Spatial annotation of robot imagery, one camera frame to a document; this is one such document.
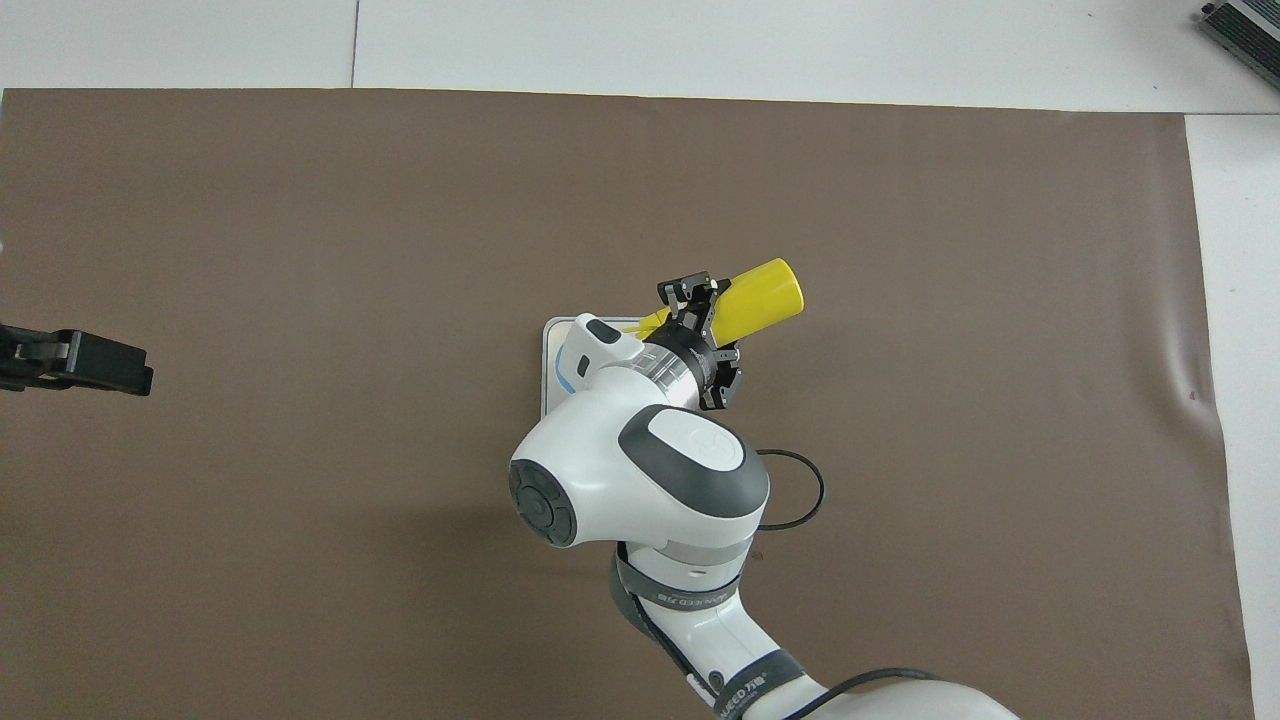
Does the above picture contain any brown paper mat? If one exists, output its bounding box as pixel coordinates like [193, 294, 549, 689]
[0, 88, 1256, 720]

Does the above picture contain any grey ribbed metal device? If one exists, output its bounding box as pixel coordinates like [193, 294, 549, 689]
[1200, 0, 1280, 93]

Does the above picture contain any silver digital kitchen scale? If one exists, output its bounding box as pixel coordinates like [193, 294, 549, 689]
[541, 317, 641, 421]

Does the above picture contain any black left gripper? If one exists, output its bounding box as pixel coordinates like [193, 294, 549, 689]
[0, 325, 154, 396]

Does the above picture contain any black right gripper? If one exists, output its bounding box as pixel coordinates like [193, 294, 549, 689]
[655, 271, 743, 411]

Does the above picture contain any yellow squeeze bottle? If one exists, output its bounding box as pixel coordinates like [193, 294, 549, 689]
[620, 258, 805, 346]

